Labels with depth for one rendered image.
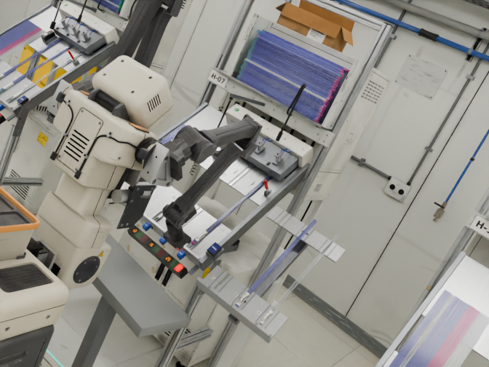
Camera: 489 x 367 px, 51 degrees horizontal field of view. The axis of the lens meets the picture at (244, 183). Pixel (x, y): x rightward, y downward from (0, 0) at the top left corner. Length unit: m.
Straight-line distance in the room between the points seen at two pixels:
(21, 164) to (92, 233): 1.91
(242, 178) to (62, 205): 0.96
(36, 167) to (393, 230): 2.41
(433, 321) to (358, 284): 1.92
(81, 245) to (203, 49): 3.27
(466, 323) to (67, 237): 1.41
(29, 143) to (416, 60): 2.62
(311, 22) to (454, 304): 1.59
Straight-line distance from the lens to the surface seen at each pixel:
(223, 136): 1.69
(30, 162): 3.45
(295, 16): 2.91
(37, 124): 3.42
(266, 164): 2.35
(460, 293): 2.14
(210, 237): 2.20
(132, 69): 1.61
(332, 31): 2.81
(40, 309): 1.44
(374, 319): 3.94
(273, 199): 2.30
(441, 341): 2.02
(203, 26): 4.77
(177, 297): 2.63
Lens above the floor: 1.60
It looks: 15 degrees down
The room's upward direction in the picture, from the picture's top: 26 degrees clockwise
